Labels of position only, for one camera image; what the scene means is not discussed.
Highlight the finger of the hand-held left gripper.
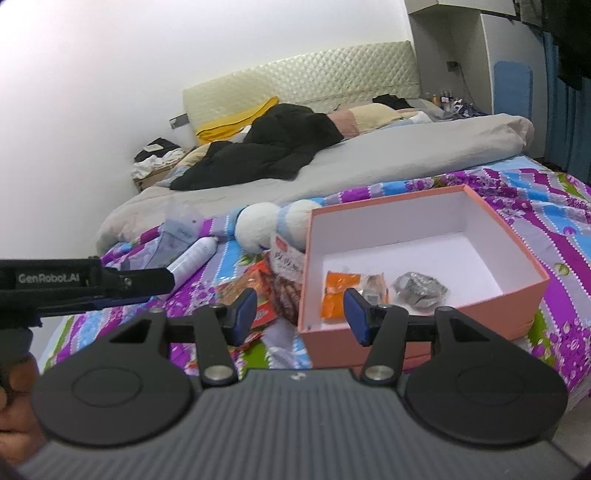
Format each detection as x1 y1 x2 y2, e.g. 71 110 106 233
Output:
121 267 175 294
90 294 152 311

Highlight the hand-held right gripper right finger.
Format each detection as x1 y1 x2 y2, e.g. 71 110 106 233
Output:
343 287 488 386

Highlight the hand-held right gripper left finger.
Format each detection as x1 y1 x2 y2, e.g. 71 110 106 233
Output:
109 288 258 387

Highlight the orange snack packet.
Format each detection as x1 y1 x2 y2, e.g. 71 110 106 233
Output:
321 270 362 321

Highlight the red snack packet white label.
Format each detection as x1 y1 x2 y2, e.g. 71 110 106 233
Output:
216 261 278 333

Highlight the pink cardboard box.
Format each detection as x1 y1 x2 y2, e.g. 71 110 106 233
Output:
297 185 551 370

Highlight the white snack packet red top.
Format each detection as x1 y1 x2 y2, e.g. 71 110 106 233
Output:
269 232 306 324

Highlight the silver foil snack packet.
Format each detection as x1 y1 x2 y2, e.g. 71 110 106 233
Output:
392 271 450 308

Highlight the person's left hand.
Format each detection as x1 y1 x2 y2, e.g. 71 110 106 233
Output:
0 355 44 464

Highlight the white spray can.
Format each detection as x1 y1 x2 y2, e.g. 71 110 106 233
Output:
166 237 218 294

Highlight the clear plastic bag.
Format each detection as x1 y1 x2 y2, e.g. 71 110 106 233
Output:
150 200 204 268

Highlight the white and blue plush toy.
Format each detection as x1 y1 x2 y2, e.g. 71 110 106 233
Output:
235 198 326 254

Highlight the wooden nightstand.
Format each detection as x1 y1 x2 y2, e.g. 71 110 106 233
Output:
134 164 185 192

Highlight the pile of clothes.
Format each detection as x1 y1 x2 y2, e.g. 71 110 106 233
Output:
130 137 183 181

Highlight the beige cloth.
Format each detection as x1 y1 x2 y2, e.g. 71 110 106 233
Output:
178 143 232 172

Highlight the grey blanket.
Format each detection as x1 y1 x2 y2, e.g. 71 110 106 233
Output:
96 112 535 256

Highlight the black clothing heap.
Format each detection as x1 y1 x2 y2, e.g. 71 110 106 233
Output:
170 104 345 191

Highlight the yellow pillow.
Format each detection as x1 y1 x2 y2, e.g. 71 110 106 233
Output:
196 96 281 145

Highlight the pink pillow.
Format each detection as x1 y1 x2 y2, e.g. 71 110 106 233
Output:
330 103 416 138

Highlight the small black cloth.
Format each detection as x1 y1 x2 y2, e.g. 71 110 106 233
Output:
373 93 416 110

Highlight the purple floral printed bedsheet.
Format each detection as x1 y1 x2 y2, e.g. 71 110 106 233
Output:
39 154 591 416

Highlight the group of small bottles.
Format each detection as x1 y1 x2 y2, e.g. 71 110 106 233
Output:
427 90 465 112

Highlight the quilted cream headboard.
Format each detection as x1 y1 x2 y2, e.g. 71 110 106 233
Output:
182 41 421 144

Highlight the blue pad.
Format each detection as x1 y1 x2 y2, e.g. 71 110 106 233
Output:
493 61 534 116

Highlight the blue curtain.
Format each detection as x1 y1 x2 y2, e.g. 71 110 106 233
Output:
540 28 591 176

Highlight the white cabinet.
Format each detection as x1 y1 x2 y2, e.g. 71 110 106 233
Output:
409 0 546 158

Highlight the dark hanging garment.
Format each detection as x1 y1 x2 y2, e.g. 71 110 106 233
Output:
517 0 591 90

